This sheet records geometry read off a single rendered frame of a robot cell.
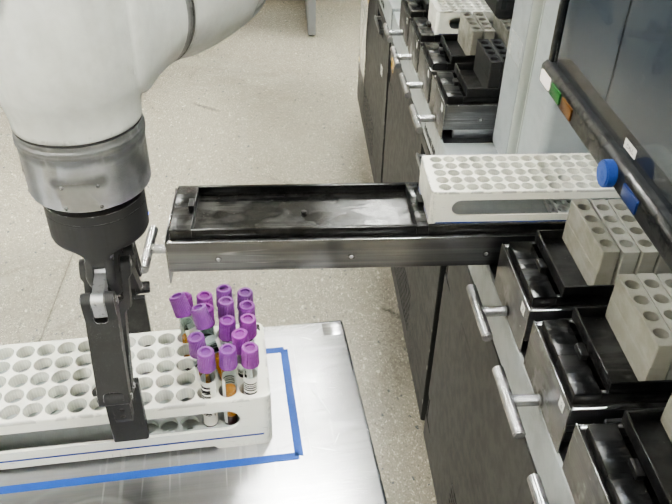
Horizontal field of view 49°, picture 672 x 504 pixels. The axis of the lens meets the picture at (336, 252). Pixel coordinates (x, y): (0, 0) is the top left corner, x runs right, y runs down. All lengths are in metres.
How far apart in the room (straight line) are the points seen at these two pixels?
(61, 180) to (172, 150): 2.37
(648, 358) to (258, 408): 0.39
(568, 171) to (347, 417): 0.52
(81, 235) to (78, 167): 0.06
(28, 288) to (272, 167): 0.97
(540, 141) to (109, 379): 0.75
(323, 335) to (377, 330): 1.23
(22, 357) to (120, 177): 0.28
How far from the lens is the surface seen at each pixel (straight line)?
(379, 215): 1.03
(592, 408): 0.81
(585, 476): 0.78
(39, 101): 0.51
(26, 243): 2.51
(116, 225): 0.57
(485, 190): 0.99
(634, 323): 0.83
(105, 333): 0.58
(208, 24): 0.58
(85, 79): 0.50
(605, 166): 0.83
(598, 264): 0.90
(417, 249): 1.00
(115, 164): 0.54
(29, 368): 0.74
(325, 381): 0.76
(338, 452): 0.71
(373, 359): 1.95
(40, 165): 0.54
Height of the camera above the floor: 1.37
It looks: 36 degrees down
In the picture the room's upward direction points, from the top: 1 degrees clockwise
